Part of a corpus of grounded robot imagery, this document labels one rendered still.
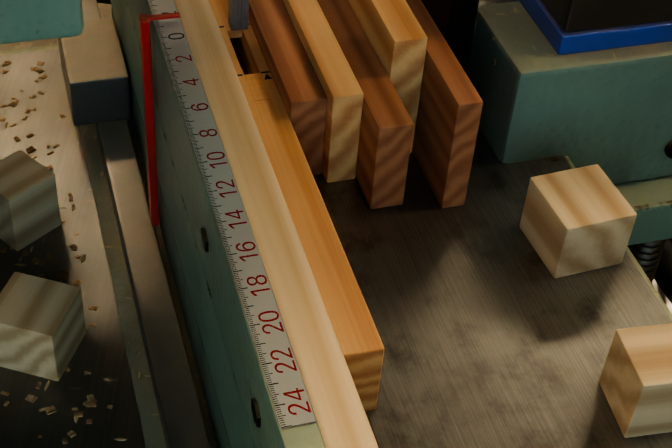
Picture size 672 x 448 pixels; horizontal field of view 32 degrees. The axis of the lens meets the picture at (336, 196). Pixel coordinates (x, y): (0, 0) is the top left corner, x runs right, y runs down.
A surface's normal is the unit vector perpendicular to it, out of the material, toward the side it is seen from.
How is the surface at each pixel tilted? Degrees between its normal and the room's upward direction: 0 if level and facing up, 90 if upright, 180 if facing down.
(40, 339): 90
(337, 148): 90
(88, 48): 0
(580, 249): 90
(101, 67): 0
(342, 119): 90
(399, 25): 0
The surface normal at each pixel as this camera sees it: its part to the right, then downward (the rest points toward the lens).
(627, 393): -0.98, 0.08
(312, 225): 0.07, -0.74
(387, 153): 0.28, 0.66
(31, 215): 0.76, 0.47
